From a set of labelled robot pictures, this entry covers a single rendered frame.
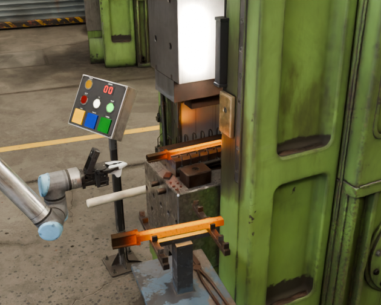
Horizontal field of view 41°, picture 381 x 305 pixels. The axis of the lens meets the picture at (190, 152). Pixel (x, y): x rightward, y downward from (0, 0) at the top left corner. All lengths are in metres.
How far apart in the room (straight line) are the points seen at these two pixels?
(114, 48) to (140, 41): 0.37
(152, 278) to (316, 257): 0.83
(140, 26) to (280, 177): 5.27
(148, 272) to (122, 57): 5.44
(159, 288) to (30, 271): 1.54
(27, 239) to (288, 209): 1.99
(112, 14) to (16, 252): 4.32
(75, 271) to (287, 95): 1.85
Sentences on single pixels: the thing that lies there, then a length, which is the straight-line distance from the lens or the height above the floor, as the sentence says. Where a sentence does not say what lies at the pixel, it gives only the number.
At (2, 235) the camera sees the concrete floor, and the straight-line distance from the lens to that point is 3.75.
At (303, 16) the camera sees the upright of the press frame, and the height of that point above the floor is 1.65.
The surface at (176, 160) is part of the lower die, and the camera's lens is 2.27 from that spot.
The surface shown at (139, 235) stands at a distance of 1.73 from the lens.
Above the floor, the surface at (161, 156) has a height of 1.00.
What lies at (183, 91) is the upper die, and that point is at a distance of 2.15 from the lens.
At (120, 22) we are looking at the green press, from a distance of 7.17.
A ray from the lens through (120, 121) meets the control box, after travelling 2.62.
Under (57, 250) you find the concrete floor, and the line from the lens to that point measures 3.49.
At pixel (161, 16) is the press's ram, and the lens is 2.15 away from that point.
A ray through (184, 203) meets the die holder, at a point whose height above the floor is 0.86.
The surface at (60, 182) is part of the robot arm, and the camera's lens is 2.15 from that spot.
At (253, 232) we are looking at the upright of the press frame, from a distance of 2.11.
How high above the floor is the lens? 2.01
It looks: 26 degrees down
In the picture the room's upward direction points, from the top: straight up
